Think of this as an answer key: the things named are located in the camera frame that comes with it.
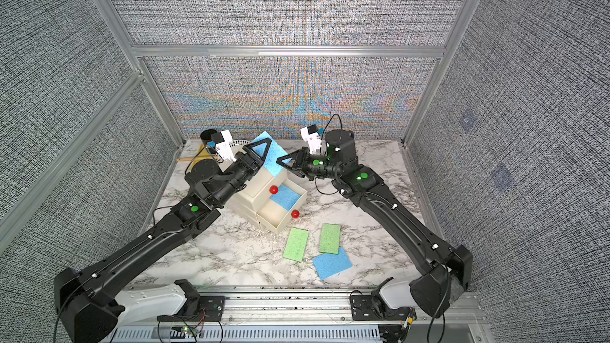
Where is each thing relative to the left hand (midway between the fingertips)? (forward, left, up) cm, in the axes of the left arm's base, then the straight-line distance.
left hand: (274, 141), depth 62 cm
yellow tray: (+33, +39, -40) cm, 65 cm away
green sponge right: (-12, -17, -39) cm, 44 cm away
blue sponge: (+3, -1, -33) cm, 33 cm away
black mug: (+40, +38, -35) cm, 66 cm away
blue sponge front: (-20, -16, -40) cm, 48 cm away
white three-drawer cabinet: (-6, +8, -21) cm, 23 cm away
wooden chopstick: (+31, +42, -40) cm, 66 cm away
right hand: (-2, -1, -3) cm, 4 cm away
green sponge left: (-13, -5, -40) cm, 42 cm away
